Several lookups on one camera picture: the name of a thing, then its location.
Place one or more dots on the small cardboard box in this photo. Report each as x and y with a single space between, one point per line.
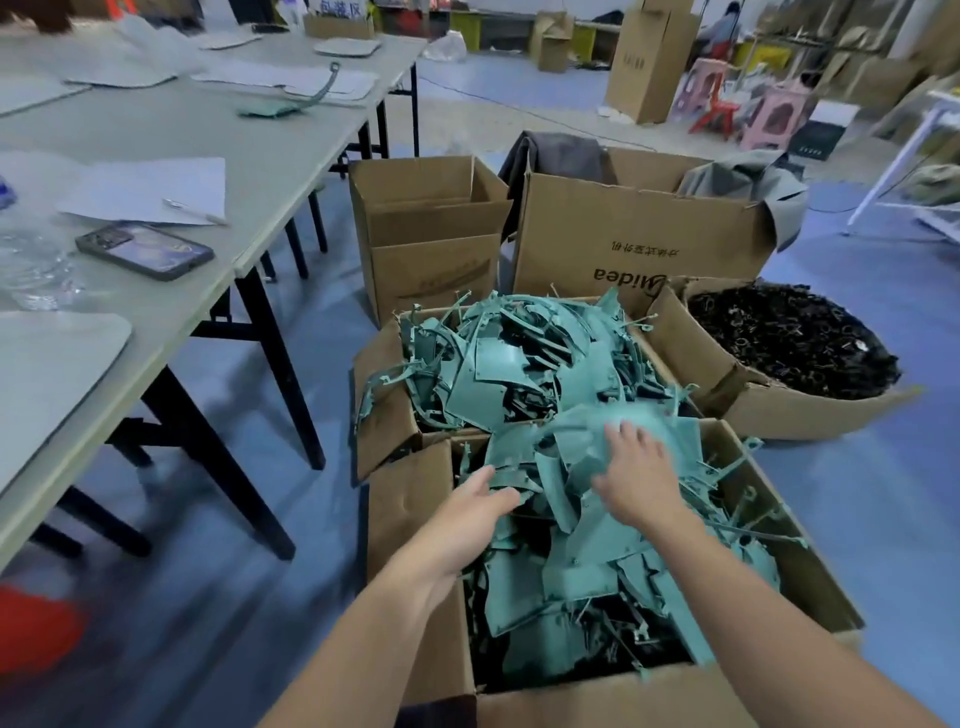
435 248

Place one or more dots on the white paper sheet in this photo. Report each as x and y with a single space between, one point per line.
143 192

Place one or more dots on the pink plastic stool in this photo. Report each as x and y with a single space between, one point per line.
777 113
699 87

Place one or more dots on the white metal rack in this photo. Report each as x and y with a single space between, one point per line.
915 158

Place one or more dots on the tall plain cardboard box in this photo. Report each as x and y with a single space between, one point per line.
653 60

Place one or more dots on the dark grey jacket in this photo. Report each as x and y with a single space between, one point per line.
555 155

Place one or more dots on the black metal table legs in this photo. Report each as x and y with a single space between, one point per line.
225 435

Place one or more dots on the box of green parts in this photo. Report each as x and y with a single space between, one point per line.
413 518

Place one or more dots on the box of black small parts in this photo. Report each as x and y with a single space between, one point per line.
795 353

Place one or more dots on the black smartphone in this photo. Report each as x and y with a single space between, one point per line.
146 249

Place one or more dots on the person's right hand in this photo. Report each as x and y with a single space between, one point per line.
642 477

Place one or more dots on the clear blue-label water bottle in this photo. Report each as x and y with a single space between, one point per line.
27 255

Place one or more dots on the person's left hand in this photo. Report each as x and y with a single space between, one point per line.
458 533

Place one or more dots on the red plastic stool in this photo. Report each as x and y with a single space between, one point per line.
720 117

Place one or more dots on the printed brown cardboard box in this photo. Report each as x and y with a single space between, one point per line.
645 233

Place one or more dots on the person's left forearm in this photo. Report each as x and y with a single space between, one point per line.
360 653

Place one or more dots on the person's right forearm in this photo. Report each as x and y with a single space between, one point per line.
780 630

